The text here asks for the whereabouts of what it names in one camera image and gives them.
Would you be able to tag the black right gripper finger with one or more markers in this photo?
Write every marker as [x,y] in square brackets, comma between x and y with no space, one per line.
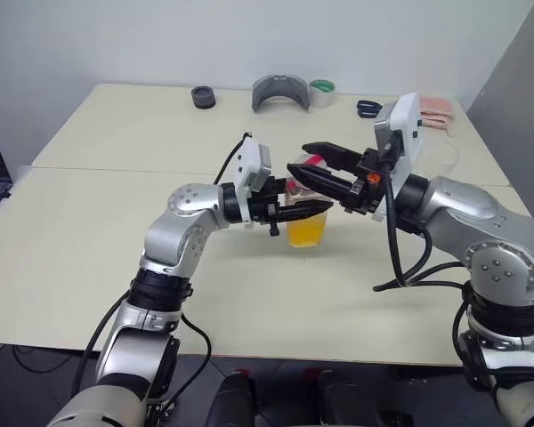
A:
[320,180]
[334,155]

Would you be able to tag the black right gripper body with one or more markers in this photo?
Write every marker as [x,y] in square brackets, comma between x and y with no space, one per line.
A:
[365,182]

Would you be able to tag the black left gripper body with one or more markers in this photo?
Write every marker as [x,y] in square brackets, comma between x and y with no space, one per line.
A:
[260,209]

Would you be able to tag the plastic cup with orange juice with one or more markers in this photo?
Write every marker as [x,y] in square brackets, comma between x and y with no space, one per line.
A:
[307,229]

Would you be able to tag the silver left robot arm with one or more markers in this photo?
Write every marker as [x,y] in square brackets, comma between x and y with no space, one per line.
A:
[178,240]

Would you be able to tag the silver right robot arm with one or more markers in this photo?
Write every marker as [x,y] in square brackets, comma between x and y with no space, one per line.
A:
[471,213]

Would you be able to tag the green and white tape roll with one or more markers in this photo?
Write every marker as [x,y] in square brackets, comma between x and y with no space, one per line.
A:
[322,92]

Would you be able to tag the pink cloth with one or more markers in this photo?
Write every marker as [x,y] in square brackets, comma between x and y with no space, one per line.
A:
[437,111]

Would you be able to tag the dark rounded shape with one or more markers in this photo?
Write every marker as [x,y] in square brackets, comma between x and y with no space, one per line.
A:
[231,398]

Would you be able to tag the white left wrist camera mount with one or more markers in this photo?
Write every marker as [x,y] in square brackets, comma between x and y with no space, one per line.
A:
[249,162]

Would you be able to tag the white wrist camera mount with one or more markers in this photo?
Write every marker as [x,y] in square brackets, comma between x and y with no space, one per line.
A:
[249,162]
[407,129]

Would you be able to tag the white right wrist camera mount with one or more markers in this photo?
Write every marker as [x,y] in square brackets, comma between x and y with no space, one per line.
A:
[407,129]

